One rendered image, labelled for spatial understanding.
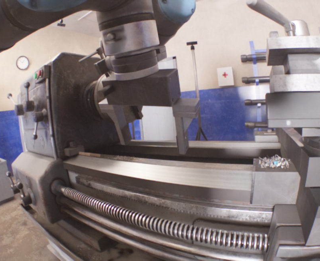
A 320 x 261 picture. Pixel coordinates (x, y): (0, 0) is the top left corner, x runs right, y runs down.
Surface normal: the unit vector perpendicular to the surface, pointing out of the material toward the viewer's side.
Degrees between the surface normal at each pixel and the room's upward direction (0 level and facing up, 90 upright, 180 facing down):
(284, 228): 0
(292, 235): 0
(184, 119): 114
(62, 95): 90
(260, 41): 90
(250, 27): 90
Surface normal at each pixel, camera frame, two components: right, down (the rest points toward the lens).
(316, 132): -0.53, 0.15
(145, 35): 0.64, 0.31
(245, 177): -0.36, -0.72
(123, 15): 0.11, 0.50
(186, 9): 0.36, 0.15
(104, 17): -0.51, 0.52
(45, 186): 0.86, -0.01
